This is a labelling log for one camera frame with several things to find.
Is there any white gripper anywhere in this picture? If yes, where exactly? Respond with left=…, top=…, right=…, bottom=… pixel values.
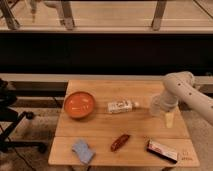
left=149, top=95, right=165, bottom=117

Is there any orange bowl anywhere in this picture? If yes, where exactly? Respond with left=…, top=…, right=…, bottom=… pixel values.
left=64, top=91, right=95, bottom=119

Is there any red-brown snack packet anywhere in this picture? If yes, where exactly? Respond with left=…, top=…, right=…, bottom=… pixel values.
left=110, top=134, right=130, bottom=152

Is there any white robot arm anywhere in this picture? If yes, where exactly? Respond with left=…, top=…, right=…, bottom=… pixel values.
left=149, top=71, right=213, bottom=126

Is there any black office chair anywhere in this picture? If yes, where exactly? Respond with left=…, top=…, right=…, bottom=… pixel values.
left=0, top=78, right=47, bottom=153

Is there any blue sponge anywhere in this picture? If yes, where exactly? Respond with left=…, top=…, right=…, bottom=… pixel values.
left=72, top=139, right=95, bottom=164

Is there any wooden table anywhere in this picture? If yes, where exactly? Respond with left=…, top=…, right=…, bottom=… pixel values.
left=49, top=80, right=199, bottom=167

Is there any clear plastic bottle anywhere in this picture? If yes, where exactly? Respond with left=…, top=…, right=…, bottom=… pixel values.
left=107, top=100, right=140, bottom=114

